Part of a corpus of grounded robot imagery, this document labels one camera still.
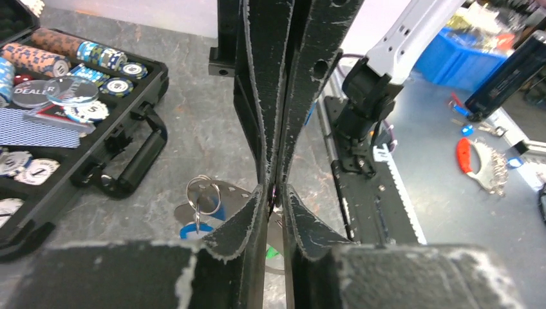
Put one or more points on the blue plastic bin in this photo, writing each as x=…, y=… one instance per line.
x=450, y=60

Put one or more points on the orange chip stack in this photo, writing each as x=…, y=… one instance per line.
x=36, y=60

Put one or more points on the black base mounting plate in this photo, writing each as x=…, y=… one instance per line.
x=370, y=205

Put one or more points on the red handled tool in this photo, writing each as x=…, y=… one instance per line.
x=485, y=165

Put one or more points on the blue playing card deck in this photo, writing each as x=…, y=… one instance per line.
x=16, y=131

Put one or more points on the black poker chip case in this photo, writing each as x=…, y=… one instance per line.
x=121, y=135

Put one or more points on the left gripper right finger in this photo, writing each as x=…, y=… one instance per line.
x=325, y=270

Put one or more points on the clear dealer button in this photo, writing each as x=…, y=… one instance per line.
x=71, y=91

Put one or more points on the metal keyring with tags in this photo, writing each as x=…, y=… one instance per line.
x=211, y=202

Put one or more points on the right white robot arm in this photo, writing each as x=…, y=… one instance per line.
x=375, y=80

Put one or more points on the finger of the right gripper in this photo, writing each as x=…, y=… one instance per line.
x=320, y=30
x=260, y=79

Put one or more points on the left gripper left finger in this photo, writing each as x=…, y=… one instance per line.
x=224, y=269

